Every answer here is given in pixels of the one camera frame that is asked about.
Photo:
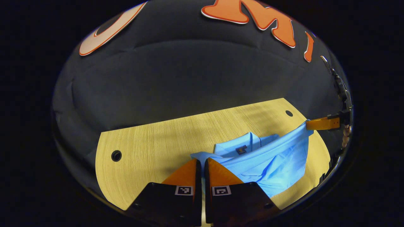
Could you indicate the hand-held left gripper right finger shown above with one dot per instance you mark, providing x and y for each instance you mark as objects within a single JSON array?
[{"x": 207, "y": 179}]

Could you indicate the black backdrop cloth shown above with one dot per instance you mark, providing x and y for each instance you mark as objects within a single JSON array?
[{"x": 189, "y": 78}]

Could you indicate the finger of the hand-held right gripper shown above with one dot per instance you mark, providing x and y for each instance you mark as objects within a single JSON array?
[{"x": 322, "y": 123}]

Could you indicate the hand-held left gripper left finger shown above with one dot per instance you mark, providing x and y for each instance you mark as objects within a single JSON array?
[{"x": 199, "y": 179}]

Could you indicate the light blue T-shirt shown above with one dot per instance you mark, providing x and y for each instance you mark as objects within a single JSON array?
[{"x": 277, "y": 164}]

